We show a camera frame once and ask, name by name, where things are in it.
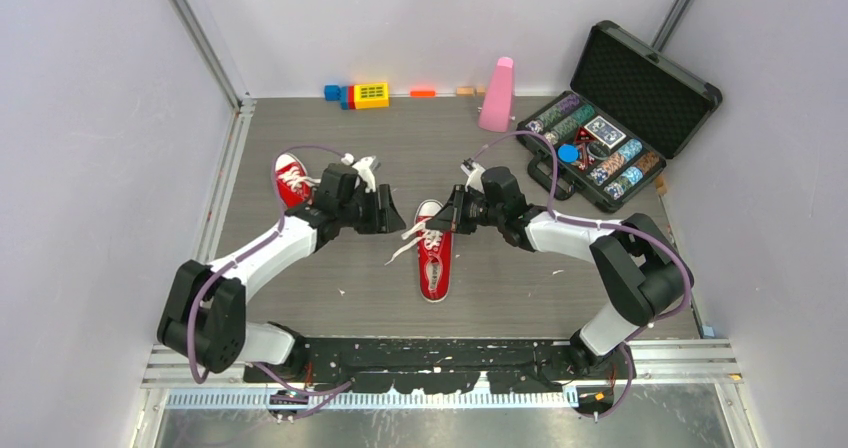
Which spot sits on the aluminium frame rail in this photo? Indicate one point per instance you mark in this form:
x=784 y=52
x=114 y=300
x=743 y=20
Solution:
x=693 y=362

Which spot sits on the blue round dealer chip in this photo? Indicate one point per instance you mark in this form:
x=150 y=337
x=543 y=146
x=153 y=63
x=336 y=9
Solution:
x=568 y=153

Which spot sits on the red toy block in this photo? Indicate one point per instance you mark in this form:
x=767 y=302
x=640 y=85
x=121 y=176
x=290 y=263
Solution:
x=347 y=98

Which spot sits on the wooden block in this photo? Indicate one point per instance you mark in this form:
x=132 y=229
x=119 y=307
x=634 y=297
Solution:
x=465 y=91

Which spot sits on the red canvas sneaker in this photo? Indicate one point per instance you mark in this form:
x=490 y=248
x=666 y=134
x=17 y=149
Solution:
x=434 y=274
x=289 y=199

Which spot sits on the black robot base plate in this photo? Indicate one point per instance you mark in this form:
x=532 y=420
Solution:
x=444 y=365

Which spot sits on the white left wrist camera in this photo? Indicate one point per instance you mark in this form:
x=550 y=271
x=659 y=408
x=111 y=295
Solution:
x=365 y=168

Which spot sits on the orange flat block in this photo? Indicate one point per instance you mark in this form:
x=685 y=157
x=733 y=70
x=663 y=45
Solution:
x=422 y=93

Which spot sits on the playing card deck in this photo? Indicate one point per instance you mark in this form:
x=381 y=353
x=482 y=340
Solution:
x=606 y=133

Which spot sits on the yellow toy block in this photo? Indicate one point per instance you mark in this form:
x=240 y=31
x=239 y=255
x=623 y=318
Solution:
x=371 y=96

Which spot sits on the white shoelace of sneaker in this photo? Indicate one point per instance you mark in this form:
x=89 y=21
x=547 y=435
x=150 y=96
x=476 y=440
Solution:
x=294 y=178
x=414 y=240

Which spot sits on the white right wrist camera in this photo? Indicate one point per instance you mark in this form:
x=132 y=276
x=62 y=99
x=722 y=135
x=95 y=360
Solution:
x=473 y=171

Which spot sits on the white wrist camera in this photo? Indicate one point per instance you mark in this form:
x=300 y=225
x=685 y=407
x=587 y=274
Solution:
x=473 y=171
x=365 y=168

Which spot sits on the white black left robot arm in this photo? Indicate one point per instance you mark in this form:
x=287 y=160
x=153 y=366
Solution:
x=205 y=315

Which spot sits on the blue toy cube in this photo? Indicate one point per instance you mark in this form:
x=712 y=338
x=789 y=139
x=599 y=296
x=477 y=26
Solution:
x=332 y=93

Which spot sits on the pink metronome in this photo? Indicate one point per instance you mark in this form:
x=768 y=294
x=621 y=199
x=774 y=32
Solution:
x=495 y=114

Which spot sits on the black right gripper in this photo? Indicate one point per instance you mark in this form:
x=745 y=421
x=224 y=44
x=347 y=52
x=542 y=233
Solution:
x=448 y=218

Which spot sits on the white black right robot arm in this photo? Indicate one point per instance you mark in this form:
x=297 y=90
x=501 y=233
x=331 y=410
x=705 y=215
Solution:
x=642 y=274

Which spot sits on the black poker chip case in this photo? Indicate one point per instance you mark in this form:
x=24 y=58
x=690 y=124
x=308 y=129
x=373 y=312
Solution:
x=657 y=103

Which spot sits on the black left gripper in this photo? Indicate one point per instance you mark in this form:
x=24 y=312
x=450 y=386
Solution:
x=384 y=216

